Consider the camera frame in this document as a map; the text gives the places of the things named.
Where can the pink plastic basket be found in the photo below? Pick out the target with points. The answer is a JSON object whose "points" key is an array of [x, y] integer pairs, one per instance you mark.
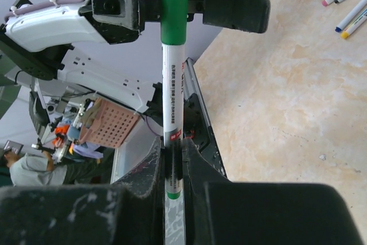
{"points": [[107, 124]]}

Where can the dark green cap marker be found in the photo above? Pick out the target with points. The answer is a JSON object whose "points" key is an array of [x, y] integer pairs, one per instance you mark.
{"points": [[173, 37]]}

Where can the yellow cap paint marker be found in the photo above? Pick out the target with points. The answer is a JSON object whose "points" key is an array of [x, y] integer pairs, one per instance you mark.
{"points": [[354, 25]]}

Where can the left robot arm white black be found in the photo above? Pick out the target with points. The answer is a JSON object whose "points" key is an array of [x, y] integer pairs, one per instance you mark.
{"points": [[40, 39]]}

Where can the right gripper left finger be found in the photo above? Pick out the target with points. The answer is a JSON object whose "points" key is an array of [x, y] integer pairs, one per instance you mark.
{"points": [[128, 211]]}

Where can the small blue cap marker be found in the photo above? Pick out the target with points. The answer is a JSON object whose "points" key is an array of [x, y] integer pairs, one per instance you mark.
{"points": [[340, 27]]}

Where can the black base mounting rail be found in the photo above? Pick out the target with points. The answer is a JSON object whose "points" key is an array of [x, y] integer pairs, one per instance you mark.
{"points": [[203, 134]]}

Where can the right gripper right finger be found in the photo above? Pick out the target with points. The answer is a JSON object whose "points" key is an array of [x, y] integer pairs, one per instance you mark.
{"points": [[219, 211]]}

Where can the person in grey shirt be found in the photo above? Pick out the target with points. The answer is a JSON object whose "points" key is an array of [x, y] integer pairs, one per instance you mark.
{"points": [[33, 170]]}

